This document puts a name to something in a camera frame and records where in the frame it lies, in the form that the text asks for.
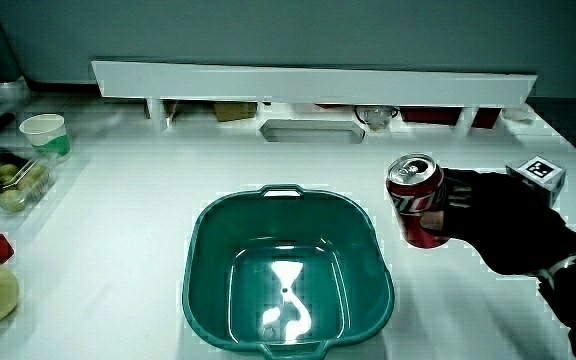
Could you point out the person's right hand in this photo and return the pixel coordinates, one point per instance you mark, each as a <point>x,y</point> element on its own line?
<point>503,225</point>

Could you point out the red cola can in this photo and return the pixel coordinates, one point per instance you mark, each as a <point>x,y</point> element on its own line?
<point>414,200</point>

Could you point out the white desk shelf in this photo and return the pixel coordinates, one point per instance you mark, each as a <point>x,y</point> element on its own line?
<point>293,82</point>

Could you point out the white desk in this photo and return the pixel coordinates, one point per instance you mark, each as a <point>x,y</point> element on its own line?
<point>128,210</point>

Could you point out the dark red box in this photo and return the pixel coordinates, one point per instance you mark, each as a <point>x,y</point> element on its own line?
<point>486,118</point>
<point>430,115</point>

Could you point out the clear glass cup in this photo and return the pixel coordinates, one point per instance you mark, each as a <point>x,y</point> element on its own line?
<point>376,117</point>

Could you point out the green plastic basin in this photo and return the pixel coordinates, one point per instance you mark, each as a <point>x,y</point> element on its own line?
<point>288,220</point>

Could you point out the brown cardboard box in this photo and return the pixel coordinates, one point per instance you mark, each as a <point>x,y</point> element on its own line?
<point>234,111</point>

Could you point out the white and green paper cup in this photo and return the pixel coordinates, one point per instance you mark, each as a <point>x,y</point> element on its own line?
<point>48,137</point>

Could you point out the clear plastic fruit box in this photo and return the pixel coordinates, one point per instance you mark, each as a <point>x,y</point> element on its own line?
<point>38,192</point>

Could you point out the green round fruit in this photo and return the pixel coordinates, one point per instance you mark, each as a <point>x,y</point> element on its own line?
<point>34,176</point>
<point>7,171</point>
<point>12,200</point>

